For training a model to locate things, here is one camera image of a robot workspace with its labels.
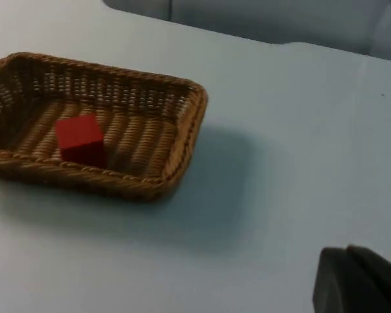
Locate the pale brown wicker basket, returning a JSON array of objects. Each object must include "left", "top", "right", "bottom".
[{"left": 0, "top": 52, "right": 209, "bottom": 203}]

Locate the red cube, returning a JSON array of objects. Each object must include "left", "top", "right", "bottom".
[{"left": 54, "top": 113, "right": 108, "bottom": 170}]

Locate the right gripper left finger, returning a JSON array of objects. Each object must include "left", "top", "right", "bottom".
[{"left": 312, "top": 246, "right": 391, "bottom": 313}]

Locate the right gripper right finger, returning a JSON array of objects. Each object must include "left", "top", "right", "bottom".
[{"left": 346, "top": 244, "right": 391, "bottom": 313}]

